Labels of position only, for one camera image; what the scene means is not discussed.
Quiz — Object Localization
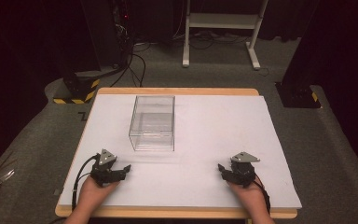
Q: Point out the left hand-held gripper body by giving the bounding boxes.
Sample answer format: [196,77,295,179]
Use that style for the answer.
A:
[89,148,123,188]

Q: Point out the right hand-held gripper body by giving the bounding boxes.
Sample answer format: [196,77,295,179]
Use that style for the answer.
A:
[228,151,261,189]

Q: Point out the person's right hand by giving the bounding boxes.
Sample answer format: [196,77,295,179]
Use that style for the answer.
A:
[227,177,265,207]

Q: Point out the person's left hand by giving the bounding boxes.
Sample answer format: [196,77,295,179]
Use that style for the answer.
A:
[78,175,121,207]

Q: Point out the white table mat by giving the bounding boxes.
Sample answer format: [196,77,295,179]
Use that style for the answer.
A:
[57,93,303,210]

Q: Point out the clear plastic box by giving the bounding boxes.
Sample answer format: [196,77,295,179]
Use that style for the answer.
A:
[128,94,176,153]

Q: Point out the black yellow striped stand base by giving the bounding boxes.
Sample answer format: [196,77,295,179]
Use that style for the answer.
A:
[52,69,102,105]

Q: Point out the wooden table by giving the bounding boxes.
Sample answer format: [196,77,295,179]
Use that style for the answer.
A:
[54,87,299,220]

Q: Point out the black pillar with base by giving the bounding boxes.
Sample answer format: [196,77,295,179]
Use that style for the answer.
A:
[274,0,323,109]

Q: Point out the black equipment cabinet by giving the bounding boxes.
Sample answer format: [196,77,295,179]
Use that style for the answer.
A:
[79,0,132,72]

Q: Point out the white metal stand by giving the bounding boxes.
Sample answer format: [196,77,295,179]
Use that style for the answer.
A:
[182,0,270,71]

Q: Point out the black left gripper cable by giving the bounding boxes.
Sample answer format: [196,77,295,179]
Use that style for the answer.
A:
[71,153,101,212]

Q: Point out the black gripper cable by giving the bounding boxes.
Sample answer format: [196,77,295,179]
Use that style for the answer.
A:
[253,173,272,216]
[71,153,101,212]

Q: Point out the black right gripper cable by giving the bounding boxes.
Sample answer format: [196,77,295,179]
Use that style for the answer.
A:
[253,173,272,216]

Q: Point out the black floor cables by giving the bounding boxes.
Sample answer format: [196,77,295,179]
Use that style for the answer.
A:
[109,29,262,89]

